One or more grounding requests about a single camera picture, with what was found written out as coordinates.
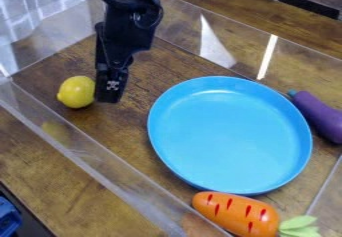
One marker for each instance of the blue round tray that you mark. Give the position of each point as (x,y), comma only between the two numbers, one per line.
(228,135)

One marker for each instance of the yellow toy lemon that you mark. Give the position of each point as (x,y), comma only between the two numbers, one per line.
(76,92)

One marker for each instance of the blue object at corner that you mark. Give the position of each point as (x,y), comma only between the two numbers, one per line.
(9,218)

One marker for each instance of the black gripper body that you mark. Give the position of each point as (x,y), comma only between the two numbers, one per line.
(125,31)

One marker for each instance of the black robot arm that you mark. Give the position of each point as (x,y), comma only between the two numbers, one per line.
(123,34)

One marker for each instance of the clear acrylic enclosure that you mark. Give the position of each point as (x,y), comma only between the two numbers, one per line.
(80,165)

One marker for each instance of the orange toy carrot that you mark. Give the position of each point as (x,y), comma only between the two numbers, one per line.
(251,218)

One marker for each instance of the purple toy eggplant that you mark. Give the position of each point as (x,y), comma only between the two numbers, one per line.
(320,115)

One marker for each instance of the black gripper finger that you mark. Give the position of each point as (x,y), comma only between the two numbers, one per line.
(109,83)

